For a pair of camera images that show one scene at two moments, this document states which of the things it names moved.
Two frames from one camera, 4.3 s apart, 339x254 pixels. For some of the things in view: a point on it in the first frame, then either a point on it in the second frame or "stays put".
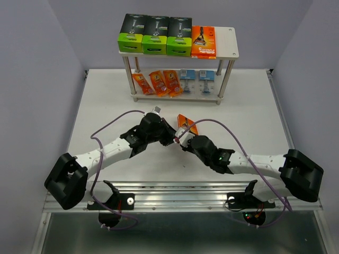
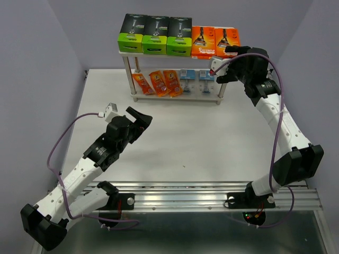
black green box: [154, 38] stays put
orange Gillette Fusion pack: [203, 42] stays put
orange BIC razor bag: [159, 83] stays put
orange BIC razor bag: [141, 80] stays put
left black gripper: [170, 133] to [144, 120]
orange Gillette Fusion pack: [184, 121] to [225, 36]
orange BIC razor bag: [175, 87] stays put
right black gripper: [188, 147] to [229, 77]
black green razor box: [130, 39] stays put
